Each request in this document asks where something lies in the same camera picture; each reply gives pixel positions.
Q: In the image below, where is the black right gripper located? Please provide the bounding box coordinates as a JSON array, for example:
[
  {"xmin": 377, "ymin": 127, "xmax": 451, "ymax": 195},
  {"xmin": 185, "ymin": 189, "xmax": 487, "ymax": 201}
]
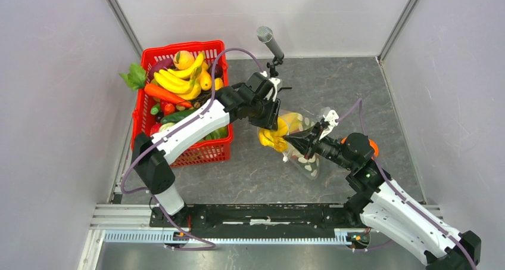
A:
[{"xmin": 283, "ymin": 122, "xmax": 355, "ymax": 171}]

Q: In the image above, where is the yellow banana bunch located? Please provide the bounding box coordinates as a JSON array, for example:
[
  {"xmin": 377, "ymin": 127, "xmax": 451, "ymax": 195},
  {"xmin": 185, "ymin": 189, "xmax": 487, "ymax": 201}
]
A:
[
  {"xmin": 153, "ymin": 52, "xmax": 205, "ymax": 101},
  {"xmin": 258, "ymin": 113, "xmax": 303, "ymax": 153}
]

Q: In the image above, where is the clear dotted zip bag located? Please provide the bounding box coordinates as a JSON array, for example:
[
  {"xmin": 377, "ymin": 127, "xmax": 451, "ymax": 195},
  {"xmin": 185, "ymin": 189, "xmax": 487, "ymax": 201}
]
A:
[{"xmin": 276, "ymin": 110, "xmax": 320, "ymax": 180}]

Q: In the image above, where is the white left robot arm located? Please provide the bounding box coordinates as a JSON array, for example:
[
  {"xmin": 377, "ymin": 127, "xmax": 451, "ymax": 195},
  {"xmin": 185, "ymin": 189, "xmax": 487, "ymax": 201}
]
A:
[{"xmin": 130, "ymin": 72, "xmax": 282, "ymax": 227}]

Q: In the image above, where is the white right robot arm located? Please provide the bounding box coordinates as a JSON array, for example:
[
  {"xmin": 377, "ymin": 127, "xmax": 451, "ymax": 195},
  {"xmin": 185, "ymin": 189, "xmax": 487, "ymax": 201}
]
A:
[{"xmin": 284, "ymin": 125, "xmax": 482, "ymax": 269}]

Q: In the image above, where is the red plastic basket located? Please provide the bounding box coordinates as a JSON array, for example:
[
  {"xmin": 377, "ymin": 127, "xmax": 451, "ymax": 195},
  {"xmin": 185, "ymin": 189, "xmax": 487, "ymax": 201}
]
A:
[{"xmin": 132, "ymin": 40, "xmax": 233, "ymax": 167}]

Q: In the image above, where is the orange tape roll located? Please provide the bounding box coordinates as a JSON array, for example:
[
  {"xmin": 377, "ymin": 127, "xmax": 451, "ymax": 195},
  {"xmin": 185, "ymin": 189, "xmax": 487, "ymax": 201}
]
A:
[{"xmin": 341, "ymin": 136, "xmax": 379, "ymax": 159}]

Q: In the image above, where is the silver microphone on stand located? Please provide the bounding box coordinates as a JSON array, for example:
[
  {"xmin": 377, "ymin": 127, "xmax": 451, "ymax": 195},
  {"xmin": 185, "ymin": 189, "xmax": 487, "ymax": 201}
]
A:
[{"xmin": 256, "ymin": 26, "xmax": 292, "ymax": 91}]

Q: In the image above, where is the green cucumber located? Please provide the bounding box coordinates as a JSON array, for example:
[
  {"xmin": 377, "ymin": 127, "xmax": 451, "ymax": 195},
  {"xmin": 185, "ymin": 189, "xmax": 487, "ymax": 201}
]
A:
[{"xmin": 160, "ymin": 109, "xmax": 196, "ymax": 125}]

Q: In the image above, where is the yellow peach with leaf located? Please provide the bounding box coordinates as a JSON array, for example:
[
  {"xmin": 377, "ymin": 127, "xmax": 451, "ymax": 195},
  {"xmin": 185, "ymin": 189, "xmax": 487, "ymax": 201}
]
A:
[{"xmin": 173, "ymin": 50, "xmax": 195, "ymax": 70}]

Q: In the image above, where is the orange toy carrot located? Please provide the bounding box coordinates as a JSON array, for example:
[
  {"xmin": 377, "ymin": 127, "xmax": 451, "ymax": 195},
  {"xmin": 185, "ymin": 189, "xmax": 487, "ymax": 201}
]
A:
[{"xmin": 144, "ymin": 83, "xmax": 192, "ymax": 108}]

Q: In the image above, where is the purple sweet potato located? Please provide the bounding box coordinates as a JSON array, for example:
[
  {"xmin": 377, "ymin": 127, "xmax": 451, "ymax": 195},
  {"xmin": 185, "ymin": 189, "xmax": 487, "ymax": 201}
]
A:
[{"xmin": 148, "ymin": 57, "xmax": 173, "ymax": 80}]

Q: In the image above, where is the green lettuce leaf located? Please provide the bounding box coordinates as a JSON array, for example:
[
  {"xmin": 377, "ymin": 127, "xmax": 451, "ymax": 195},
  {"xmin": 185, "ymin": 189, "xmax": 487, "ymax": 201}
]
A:
[{"xmin": 119, "ymin": 63, "xmax": 148, "ymax": 91}]

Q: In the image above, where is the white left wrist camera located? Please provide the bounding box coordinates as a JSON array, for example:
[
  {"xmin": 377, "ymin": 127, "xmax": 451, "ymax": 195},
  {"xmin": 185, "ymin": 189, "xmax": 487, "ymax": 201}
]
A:
[{"xmin": 257, "ymin": 72, "xmax": 282, "ymax": 101}]

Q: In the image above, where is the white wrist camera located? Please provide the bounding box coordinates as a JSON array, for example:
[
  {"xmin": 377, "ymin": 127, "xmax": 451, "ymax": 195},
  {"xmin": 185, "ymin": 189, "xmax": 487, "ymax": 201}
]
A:
[
  {"xmin": 257, "ymin": 72, "xmax": 282, "ymax": 101},
  {"xmin": 319, "ymin": 107, "xmax": 339, "ymax": 140}
]

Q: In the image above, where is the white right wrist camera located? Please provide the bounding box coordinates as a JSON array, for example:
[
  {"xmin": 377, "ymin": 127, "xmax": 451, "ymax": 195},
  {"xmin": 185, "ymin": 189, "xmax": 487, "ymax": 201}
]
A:
[{"xmin": 319, "ymin": 107, "xmax": 339, "ymax": 140}]

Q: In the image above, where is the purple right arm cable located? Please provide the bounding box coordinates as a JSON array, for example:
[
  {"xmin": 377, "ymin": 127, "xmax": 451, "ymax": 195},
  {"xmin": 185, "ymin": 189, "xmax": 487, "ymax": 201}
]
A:
[{"xmin": 337, "ymin": 98, "xmax": 478, "ymax": 270}]

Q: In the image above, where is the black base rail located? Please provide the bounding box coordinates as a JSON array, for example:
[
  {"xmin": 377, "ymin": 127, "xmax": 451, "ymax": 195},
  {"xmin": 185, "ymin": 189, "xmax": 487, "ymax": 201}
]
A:
[{"xmin": 149, "ymin": 203, "xmax": 371, "ymax": 239}]

